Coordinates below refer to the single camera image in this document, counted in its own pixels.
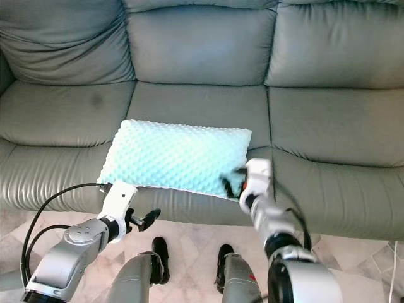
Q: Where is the teal dotted pillow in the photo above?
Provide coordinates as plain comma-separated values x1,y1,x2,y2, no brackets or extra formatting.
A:
98,119,253,201

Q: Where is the grey-green leather sofa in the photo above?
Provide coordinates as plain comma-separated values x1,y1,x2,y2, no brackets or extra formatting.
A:
0,0,404,242

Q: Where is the black left robot foot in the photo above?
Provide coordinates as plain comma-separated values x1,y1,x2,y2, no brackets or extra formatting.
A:
150,237,171,285

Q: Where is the black robot foot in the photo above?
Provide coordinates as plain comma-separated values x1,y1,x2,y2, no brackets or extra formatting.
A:
150,237,171,285
215,244,234,294

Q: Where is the silver left robot leg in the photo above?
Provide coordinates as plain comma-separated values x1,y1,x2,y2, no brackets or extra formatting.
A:
104,251,155,303

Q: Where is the silver robot leg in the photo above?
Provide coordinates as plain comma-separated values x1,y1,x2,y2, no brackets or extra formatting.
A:
104,251,155,303
224,254,266,303

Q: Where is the black right robot foot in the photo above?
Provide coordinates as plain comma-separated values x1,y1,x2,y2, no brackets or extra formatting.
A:
215,244,234,294

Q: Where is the silver right robot leg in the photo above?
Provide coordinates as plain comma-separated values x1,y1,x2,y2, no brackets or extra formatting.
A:
224,254,266,303

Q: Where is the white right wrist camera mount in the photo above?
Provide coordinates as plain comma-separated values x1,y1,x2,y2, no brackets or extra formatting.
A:
245,158,273,198

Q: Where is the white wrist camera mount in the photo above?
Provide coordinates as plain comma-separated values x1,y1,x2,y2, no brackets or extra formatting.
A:
101,181,138,223
245,158,273,198

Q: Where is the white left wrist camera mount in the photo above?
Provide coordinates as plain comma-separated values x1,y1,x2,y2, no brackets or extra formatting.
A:
101,181,138,223

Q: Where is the thin white cable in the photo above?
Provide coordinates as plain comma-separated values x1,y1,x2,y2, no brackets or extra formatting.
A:
391,240,400,300

